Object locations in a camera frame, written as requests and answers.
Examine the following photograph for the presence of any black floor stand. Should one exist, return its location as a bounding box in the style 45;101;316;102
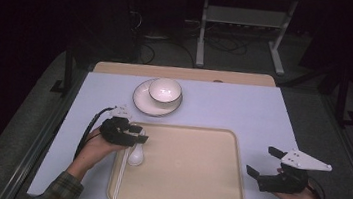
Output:
49;43;78;98
332;72;353;130

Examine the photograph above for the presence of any white ceramic spoon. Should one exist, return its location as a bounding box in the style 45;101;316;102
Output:
127;128;148;168

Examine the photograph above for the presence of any white chopstick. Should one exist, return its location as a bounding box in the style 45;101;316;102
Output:
114;146;131;199
112;146;128;199

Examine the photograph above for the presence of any white ribbed bowl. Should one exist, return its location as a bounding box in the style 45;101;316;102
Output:
145;75;185;112

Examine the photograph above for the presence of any person's left hand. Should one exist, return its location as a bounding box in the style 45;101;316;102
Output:
70;124;129;179

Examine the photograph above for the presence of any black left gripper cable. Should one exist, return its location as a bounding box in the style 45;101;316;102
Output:
73;103;117;165

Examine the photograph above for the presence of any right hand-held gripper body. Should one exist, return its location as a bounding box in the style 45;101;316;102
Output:
255;143;335;199

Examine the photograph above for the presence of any black floor cable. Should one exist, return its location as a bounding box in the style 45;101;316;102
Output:
138;36;199;69
203;31;250;57

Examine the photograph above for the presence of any white plate with dark rim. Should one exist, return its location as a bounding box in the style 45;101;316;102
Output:
130;76;185;120

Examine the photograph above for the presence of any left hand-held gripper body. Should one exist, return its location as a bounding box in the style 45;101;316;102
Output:
97;103;141;148

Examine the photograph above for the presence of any grey metal stand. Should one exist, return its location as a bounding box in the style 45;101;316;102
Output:
193;0;299;78

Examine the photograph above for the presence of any beige plastic tray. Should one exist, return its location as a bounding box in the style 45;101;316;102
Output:
105;116;253;199

